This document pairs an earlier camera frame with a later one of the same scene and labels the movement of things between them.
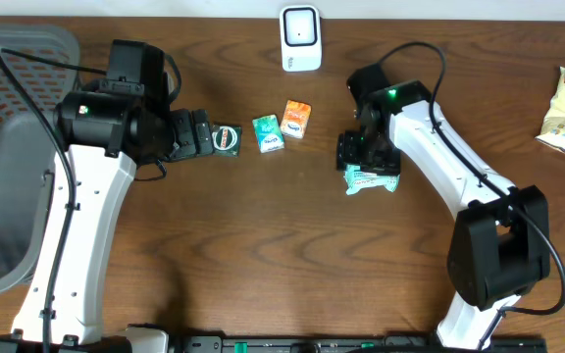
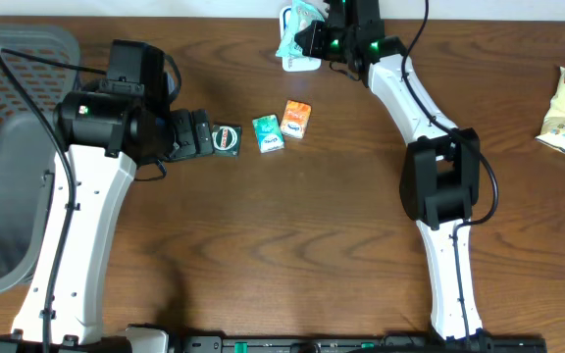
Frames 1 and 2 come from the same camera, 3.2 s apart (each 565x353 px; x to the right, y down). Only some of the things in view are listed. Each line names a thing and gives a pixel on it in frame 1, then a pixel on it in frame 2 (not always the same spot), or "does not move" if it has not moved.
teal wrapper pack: x=357 y=180 -> x=302 y=13
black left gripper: x=185 y=123 does not move
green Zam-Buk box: x=226 y=140 does not move
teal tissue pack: x=269 y=133 does not move
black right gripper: x=345 y=155 -> x=310 y=43
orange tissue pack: x=296 y=119 does not move
